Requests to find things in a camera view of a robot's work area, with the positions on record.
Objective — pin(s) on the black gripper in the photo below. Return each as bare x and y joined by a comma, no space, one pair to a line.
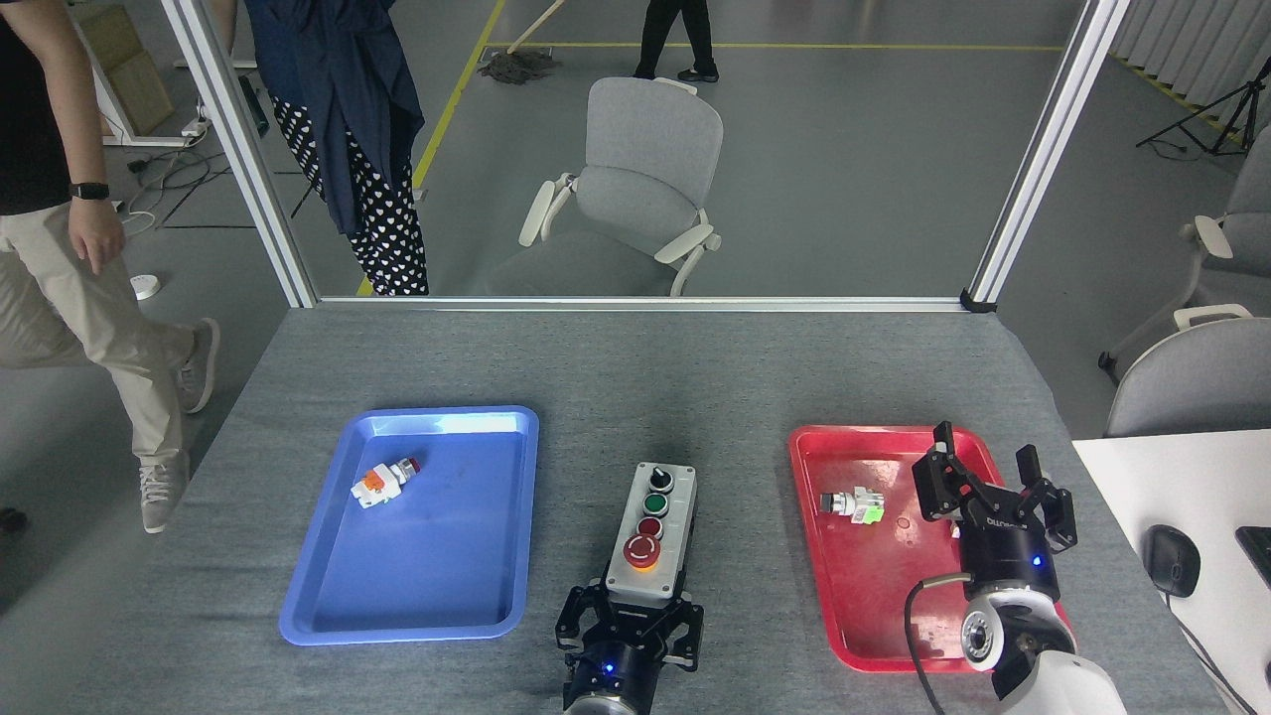
621,670
1003,551

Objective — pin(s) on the grey four-button control box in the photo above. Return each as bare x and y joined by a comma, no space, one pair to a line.
680,536

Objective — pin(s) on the brown cardboard box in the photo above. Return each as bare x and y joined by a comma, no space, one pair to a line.
124,60

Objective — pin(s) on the person's hand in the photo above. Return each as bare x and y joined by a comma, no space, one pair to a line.
97,230

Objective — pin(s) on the red plastic tray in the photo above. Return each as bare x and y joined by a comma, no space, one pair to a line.
874,586

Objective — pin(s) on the black computer mouse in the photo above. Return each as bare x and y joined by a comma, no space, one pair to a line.
1172,561

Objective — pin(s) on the white desk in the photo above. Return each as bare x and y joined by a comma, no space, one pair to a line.
1182,477

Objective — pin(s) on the blue plastic tray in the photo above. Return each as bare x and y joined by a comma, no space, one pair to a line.
427,556

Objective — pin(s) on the grey chair backrest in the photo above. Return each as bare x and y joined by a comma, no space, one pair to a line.
1192,382

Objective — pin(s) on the grey table cloth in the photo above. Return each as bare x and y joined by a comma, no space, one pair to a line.
665,397

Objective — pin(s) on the black keyboard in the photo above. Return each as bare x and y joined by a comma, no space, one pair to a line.
1256,551

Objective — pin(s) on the grey office chair white arms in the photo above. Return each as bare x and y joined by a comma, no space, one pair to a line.
640,189

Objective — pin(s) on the black tripod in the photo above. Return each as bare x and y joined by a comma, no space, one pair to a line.
1216,114

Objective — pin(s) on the white slatted partition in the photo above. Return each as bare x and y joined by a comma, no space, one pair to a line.
1192,40

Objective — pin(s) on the grey floor mop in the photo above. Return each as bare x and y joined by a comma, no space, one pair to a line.
516,66

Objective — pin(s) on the white round floor device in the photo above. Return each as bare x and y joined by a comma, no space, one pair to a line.
145,288

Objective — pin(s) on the white power strip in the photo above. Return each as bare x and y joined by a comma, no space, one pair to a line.
195,126

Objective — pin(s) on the black wrist watch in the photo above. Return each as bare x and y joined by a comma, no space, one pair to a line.
89,191

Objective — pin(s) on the green-backed push button switch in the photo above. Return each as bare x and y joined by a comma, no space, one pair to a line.
854,504

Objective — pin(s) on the black post corner bracket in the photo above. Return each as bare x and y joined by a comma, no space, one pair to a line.
978,301

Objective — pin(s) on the red push button switch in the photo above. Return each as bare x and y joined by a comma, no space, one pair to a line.
382,482

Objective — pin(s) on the silver aluminium rail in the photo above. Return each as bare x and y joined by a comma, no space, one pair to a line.
635,303

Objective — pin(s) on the silver aluminium post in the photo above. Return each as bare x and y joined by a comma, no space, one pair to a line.
1043,159
243,159

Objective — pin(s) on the grey office chair white frame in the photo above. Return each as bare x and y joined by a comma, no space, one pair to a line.
1246,238

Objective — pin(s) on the white desk leg frame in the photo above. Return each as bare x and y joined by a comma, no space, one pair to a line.
149,140

